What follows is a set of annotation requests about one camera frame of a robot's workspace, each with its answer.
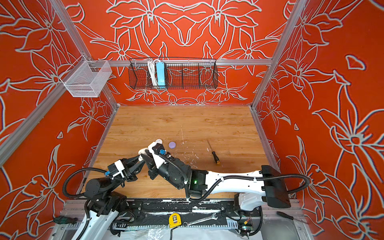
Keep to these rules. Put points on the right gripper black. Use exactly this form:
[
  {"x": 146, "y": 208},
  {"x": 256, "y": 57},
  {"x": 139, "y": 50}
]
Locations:
[{"x": 152, "y": 172}]

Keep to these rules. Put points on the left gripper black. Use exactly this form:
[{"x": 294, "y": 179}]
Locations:
[{"x": 128, "y": 172}]

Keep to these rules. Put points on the purple round case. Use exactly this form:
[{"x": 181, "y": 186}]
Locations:
[{"x": 172, "y": 145}]

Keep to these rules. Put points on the small white case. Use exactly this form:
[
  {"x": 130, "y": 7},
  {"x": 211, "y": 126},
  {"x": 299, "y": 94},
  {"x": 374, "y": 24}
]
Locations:
[{"x": 142, "y": 152}]

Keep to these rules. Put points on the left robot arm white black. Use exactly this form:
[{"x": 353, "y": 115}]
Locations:
[{"x": 105, "y": 208}]

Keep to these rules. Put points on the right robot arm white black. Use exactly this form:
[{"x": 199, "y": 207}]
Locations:
[{"x": 252, "y": 189}]

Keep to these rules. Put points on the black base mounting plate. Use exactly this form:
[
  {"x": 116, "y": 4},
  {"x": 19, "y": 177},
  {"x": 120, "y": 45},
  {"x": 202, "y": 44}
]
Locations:
[{"x": 153, "y": 213}]

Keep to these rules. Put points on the yellow tape measure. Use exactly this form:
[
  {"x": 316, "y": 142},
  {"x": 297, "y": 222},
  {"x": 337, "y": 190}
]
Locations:
[{"x": 175, "y": 220}]

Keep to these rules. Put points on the yellow black screwdriver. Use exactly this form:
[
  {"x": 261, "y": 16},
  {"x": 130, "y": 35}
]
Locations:
[{"x": 216, "y": 158}]

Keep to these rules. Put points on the silver wrench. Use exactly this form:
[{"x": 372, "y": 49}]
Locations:
[{"x": 212, "y": 217}]

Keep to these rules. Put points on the light blue box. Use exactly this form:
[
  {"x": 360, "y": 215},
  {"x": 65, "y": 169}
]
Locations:
[{"x": 160, "y": 67}]

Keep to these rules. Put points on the clear plastic bin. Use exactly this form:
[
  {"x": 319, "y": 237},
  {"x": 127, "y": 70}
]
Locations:
[{"x": 84, "y": 81}]

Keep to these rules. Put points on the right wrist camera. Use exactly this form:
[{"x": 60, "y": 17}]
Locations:
[{"x": 158, "y": 152}]

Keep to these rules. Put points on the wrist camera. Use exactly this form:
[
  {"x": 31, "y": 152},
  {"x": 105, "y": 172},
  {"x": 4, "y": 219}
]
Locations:
[
  {"x": 116, "y": 170},
  {"x": 158, "y": 152}
]

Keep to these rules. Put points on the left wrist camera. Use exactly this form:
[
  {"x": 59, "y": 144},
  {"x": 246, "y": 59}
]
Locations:
[{"x": 116, "y": 170}]

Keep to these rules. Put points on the black wire basket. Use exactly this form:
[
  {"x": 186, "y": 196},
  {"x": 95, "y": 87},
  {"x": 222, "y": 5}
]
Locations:
[{"x": 181, "y": 73}]

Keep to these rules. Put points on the green handled tool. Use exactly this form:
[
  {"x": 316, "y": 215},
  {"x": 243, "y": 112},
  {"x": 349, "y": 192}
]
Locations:
[{"x": 65, "y": 220}]

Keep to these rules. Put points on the black screwdriver on frame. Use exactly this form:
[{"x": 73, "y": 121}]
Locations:
[{"x": 286, "y": 216}]

